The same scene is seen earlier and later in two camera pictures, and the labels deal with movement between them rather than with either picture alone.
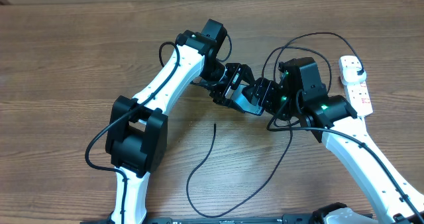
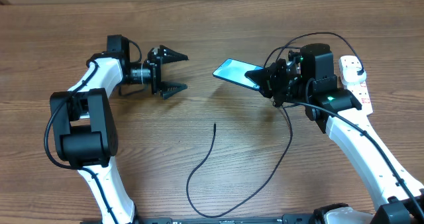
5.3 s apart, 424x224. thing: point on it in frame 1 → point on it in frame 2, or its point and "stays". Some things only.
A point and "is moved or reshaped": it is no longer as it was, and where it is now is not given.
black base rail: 290,219 stays
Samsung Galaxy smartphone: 241,101 is moved or reshaped
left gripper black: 238,71 → 156,71
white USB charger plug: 350,76 stays
